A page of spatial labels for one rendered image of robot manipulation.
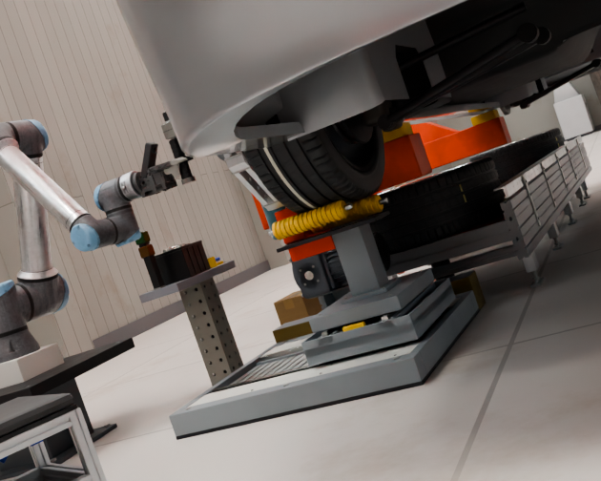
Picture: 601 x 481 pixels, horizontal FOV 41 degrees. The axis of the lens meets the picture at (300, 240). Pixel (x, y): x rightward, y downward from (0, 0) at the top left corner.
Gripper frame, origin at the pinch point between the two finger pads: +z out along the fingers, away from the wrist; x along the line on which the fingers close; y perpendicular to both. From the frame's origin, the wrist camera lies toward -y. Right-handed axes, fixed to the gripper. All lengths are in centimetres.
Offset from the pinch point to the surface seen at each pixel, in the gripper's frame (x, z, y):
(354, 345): 7, 37, 71
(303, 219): -2.7, 30.8, 30.6
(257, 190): 0.3, 20.3, 17.5
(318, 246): -12, 28, 41
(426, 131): -256, 11, 8
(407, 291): -7, 54, 61
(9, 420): 102, -1, 49
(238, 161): 10.0, 22.6, 8.2
